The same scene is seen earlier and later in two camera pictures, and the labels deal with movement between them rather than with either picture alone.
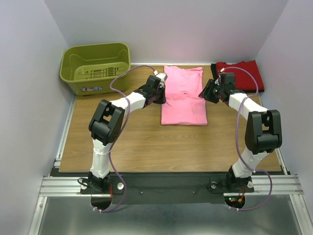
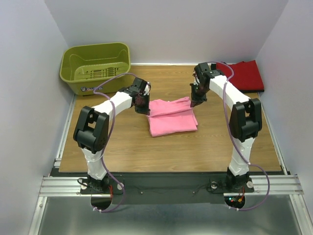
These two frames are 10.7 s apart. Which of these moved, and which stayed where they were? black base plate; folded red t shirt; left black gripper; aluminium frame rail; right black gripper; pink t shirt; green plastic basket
Moved: pink t shirt; left black gripper; right black gripper
Stayed: folded red t shirt; black base plate; green plastic basket; aluminium frame rail
